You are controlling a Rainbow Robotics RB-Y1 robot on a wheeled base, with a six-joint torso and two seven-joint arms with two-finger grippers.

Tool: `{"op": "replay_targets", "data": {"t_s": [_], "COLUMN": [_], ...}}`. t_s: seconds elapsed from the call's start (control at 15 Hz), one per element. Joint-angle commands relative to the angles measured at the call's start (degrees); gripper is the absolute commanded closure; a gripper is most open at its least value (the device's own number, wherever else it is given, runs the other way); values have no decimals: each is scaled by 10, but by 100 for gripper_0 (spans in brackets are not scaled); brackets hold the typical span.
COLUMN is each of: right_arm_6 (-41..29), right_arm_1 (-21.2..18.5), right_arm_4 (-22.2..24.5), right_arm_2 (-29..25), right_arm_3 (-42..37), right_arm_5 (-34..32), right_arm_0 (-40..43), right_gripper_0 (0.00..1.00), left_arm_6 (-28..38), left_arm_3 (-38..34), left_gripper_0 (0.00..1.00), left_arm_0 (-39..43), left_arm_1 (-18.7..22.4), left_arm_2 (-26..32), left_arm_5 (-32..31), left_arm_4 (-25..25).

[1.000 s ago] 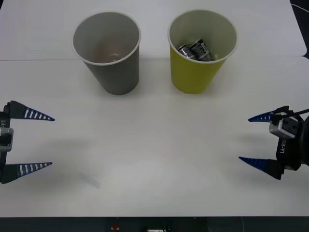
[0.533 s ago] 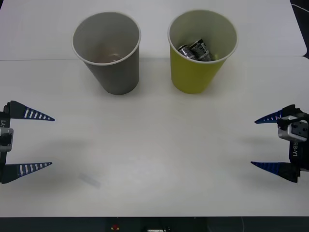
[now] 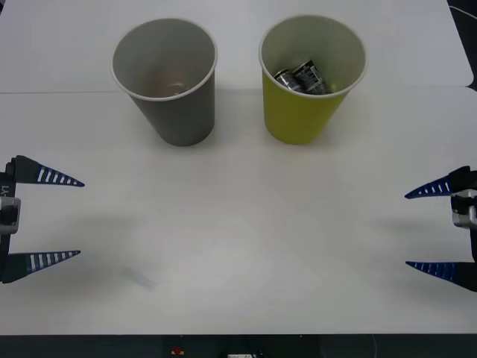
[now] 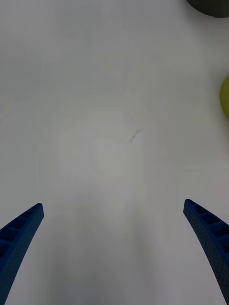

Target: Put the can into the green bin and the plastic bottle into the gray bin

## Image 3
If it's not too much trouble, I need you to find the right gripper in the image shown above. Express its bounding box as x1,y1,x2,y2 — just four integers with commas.
404,165,477,294

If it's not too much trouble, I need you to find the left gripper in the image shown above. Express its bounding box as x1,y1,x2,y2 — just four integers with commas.
0,155,86,285

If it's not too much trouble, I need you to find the grey plastic waste bin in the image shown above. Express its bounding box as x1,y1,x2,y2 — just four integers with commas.
110,18,218,147

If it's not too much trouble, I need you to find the yellow-green plastic waste bin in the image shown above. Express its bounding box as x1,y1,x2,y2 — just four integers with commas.
259,14,369,145

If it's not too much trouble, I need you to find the white cable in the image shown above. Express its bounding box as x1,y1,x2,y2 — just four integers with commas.
448,4,477,17

